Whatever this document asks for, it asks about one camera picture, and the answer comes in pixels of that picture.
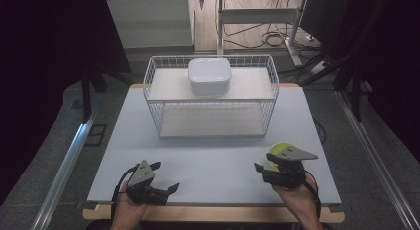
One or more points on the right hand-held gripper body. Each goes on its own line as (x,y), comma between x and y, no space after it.
(289,175)

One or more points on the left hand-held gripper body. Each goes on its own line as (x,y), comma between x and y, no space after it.
(147,195)

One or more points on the green plate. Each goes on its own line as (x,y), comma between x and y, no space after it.
(275,148)

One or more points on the white square bowl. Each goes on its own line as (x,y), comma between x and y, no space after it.
(209,73)

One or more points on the person's left hand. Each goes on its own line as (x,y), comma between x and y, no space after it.
(127,211)

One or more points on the person's right hand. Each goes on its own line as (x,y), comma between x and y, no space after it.
(302,202)

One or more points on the white power strip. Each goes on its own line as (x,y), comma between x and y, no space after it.
(318,68)

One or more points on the white cabinet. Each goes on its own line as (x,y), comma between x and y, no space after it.
(148,22)

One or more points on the dark curtain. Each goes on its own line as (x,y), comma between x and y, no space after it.
(389,58)
(43,74)

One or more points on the aluminium rail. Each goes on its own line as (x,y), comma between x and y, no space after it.
(376,159)
(62,172)

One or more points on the black stand post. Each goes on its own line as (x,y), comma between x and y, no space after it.
(356,94)
(86,97)

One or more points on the white metal desk frame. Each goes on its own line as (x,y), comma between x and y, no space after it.
(257,16)

